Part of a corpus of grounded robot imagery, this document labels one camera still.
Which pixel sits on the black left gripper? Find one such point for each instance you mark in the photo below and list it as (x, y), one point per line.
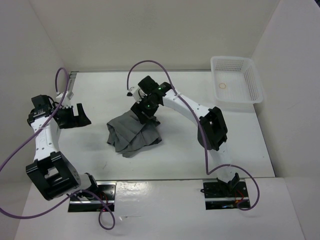
(80, 120)

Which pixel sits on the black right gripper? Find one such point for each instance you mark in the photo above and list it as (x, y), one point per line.
(137, 108)

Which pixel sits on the grey skirt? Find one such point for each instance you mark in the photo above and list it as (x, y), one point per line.
(128, 135)

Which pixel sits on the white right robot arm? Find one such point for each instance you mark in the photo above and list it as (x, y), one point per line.
(211, 126)

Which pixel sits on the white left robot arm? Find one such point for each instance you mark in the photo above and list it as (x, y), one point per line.
(51, 172)

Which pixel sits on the orange rubber band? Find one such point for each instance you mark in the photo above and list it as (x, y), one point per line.
(222, 85)

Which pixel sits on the white plastic mesh basket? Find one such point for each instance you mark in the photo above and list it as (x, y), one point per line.
(243, 83)

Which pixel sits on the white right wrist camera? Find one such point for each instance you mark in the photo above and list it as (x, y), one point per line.
(137, 93)

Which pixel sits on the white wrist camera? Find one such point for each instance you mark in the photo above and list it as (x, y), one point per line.
(65, 97)
(137, 93)

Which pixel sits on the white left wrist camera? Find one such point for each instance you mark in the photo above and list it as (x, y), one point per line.
(65, 97)

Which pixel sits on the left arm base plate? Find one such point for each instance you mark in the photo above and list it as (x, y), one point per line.
(81, 204)

